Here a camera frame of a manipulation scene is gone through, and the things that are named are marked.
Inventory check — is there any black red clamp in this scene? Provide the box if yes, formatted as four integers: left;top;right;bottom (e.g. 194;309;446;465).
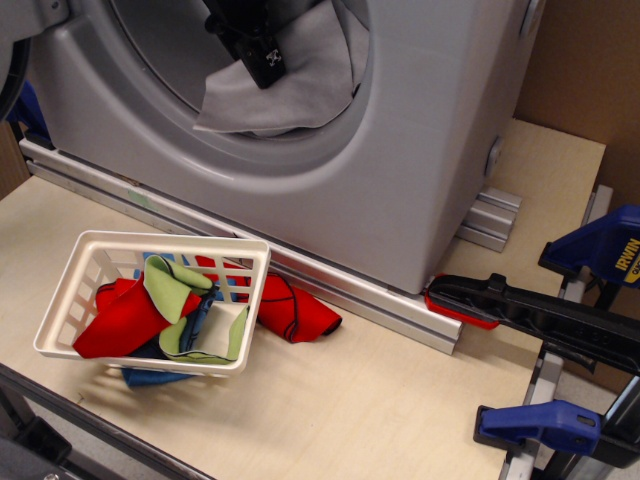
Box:
425;274;639;376

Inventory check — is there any grey toy laundry machine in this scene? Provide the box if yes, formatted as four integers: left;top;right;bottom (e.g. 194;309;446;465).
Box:
1;1;544;293

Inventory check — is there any short aluminium rail block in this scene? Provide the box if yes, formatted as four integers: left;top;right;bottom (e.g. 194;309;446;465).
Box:
456;187;522;253

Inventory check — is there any grey cloth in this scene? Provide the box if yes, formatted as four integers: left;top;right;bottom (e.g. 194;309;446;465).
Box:
194;1;369;137

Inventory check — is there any blue clamp handle lower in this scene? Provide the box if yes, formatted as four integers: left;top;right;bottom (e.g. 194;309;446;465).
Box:
473;399;640;469

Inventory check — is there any white plastic basket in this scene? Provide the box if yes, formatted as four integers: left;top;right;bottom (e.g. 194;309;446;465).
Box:
34;231;270;377

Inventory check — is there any long aluminium rail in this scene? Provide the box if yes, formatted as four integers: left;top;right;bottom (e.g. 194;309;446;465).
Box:
19;139;462;354

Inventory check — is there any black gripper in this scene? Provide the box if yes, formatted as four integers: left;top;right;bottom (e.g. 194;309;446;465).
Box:
203;0;318;89

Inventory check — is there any blue Irwin clamp upper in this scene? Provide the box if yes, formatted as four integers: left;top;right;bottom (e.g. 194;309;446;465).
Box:
538;205;639;289

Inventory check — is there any black table frame bar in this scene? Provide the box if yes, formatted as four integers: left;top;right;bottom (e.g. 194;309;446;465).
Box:
1;365;209;479

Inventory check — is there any green cloth in basket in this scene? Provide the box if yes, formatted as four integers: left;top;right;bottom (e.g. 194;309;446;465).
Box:
143;255;249;365

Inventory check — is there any red cloth in basket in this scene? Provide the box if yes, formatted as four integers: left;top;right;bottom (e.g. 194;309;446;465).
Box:
73;277;201;359

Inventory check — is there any red cloth on table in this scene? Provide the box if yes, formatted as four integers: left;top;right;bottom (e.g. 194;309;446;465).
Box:
181;273;342;350

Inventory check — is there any blue cloth under basket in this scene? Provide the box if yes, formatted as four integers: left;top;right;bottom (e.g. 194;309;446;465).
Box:
121;368;192;387

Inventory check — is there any cardboard box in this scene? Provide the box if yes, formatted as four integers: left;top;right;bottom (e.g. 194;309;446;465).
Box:
516;1;639;205

